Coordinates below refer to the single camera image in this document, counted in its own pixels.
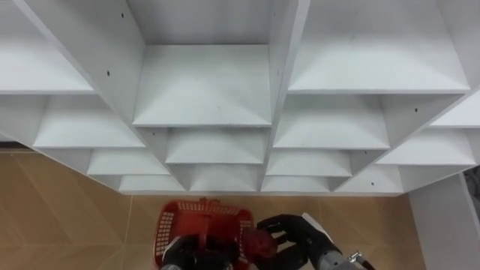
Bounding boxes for red fruit soft toy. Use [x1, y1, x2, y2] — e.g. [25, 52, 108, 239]
[241, 227, 278, 262]

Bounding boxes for white shelf unit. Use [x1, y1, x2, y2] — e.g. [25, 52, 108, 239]
[0, 0, 480, 197]

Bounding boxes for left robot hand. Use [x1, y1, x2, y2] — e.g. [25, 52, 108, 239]
[160, 235, 241, 270]

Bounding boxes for red plastic basket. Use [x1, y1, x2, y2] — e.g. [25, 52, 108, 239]
[151, 197, 257, 270]

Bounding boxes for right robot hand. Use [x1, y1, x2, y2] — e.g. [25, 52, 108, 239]
[251, 212, 341, 270]

